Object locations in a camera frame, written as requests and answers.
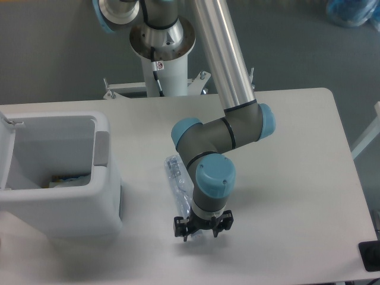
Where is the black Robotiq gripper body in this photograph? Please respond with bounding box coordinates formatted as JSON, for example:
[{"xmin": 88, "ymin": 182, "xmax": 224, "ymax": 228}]
[{"xmin": 186, "ymin": 214, "xmax": 223, "ymax": 230}]

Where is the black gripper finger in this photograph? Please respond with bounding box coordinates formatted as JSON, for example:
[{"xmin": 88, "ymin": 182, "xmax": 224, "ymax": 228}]
[
  {"xmin": 173, "ymin": 216, "xmax": 192, "ymax": 242},
  {"xmin": 211, "ymin": 210, "xmax": 234, "ymax": 238}
]

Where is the crushed clear plastic bottle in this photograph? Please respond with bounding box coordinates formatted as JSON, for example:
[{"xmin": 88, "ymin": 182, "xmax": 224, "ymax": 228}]
[{"xmin": 164, "ymin": 154, "xmax": 194, "ymax": 219}]

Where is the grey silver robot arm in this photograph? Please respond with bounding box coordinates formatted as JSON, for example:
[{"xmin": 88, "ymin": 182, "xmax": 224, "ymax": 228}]
[{"xmin": 92, "ymin": 1, "xmax": 276, "ymax": 239}]

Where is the trash inside the can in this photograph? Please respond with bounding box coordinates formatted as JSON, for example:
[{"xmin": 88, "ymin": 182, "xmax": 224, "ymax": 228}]
[{"xmin": 42, "ymin": 173, "xmax": 91, "ymax": 188}]

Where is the white trash can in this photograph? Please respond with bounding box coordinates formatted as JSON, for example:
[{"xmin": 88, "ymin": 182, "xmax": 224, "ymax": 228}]
[{"xmin": 1, "ymin": 111, "xmax": 122, "ymax": 238}]

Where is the black device at table edge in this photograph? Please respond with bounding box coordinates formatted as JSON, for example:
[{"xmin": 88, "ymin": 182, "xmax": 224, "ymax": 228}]
[{"xmin": 358, "ymin": 240, "xmax": 379, "ymax": 272}]

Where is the blue plastic bag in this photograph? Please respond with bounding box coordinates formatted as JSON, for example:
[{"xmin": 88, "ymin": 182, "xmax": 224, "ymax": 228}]
[{"xmin": 325, "ymin": 1, "xmax": 379, "ymax": 28}]

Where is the white base frame with bolts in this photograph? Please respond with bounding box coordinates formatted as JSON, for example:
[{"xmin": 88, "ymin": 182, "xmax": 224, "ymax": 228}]
[{"xmin": 102, "ymin": 67, "xmax": 256, "ymax": 100}]

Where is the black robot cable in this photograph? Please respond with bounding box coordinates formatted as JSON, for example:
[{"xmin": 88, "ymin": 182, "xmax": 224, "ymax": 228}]
[{"xmin": 150, "ymin": 46, "xmax": 165, "ymax": 97}]

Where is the white frame leg right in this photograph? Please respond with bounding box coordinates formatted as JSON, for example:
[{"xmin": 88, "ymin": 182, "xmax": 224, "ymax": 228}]
[{"xmin": 351, "ymin": 102, "xmax": 379, "ymax": 160}]

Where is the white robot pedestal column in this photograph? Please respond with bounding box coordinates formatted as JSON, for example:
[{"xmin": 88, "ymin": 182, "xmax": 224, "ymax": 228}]
[{"xmin": 129, "ymin": 16, "xmax": 196, "ymax": 97}]

